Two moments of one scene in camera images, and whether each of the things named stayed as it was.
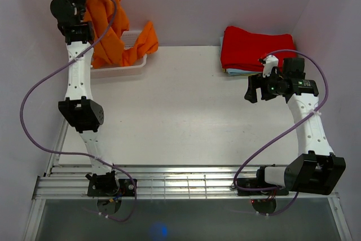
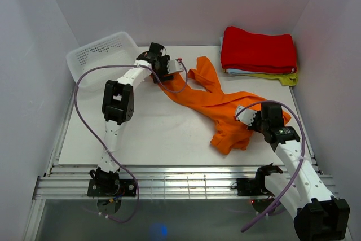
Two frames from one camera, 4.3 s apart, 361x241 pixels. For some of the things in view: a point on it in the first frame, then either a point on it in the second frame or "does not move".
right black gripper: [256, 81] → [252, 127]
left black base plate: [110, 187] does not move
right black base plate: [254, 183] does not move
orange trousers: [111, 49] → [218, 105]
